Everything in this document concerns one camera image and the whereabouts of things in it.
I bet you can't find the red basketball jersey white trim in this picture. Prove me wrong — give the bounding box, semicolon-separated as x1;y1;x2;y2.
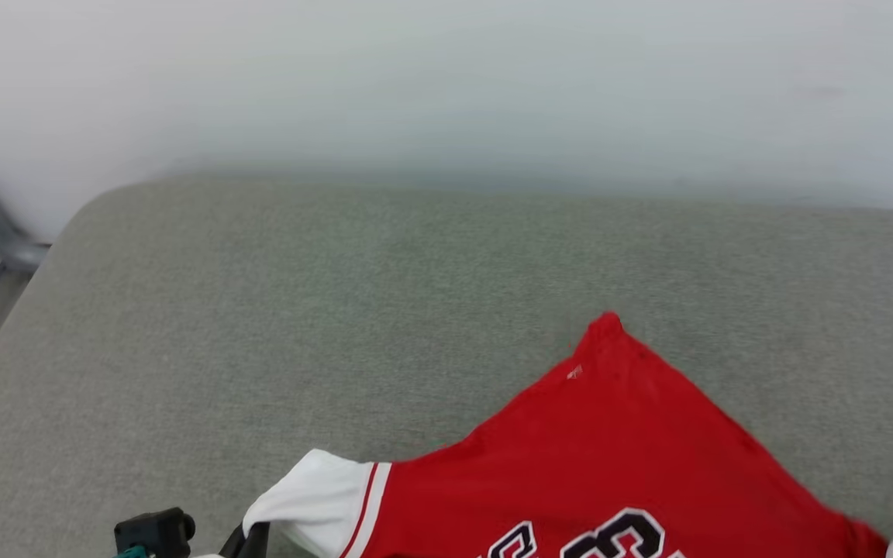
242;312;891;558

